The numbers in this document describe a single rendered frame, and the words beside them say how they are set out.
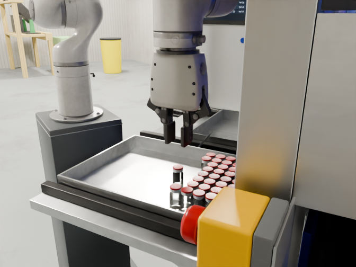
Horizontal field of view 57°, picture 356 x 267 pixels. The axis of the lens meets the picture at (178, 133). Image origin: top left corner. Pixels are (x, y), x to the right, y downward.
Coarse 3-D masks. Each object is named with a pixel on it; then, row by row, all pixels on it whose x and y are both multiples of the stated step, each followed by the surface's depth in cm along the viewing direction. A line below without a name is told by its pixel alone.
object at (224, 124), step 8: (224, 112) 108; (232, 112) 107; (208, 120) 98; (216, 120) 104; (224, 120) 107; (232, 120) 107; (200, 128) 93; (208, 128) 99; (216, 128) 100; (224, 128) 100; (232, 128) 100; (200, 136) 85; (216, 136) 93; (224, 136) 93; (232, 136) 93; (224, 144) 83; (232, 144) 82
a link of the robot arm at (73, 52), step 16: (64, 0) 102; (80, 0) 105; (96, 0) 108; (80, 16) 106; (96, 16) 109; (80, 32) 110; (64, 48) 107; (80, 48) 109; (64, 64) 108; (80, 64) 110
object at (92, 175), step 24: (120, 144) 80; (144, 144) 84; (168, 144) 80; (72, 168) 67; (96, 168) 73; (120, 168) 74; (144, 168) 74; (168, 168) 74; (192, 168) 74; (96, 192) 60; (120, 192) 64; (144, 192) 64; (168, 192) 64; (168, 216) 53
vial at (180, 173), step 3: (174, 171) 64; (177, 171) 64; (180, 171) 64; (174, 174) 64; (177, 174) 64; (180, 174) 64; (183, 174) 65; (174, 177) 64; (177, 177) 64; (180, 177) 64; (174, 180) 64; (177, 180) 64; (180, 180) 64; (177, 183) 64; (180, 183) 64
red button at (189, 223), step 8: (192, 208) 35; (200, 208) 35; (184, 216) 34; (192, 216) 34; (184, 224) 34; (192, 224) 34; (184, 232) 34; (192, 232) 33; (184, 240) 35; (192, 240) 34
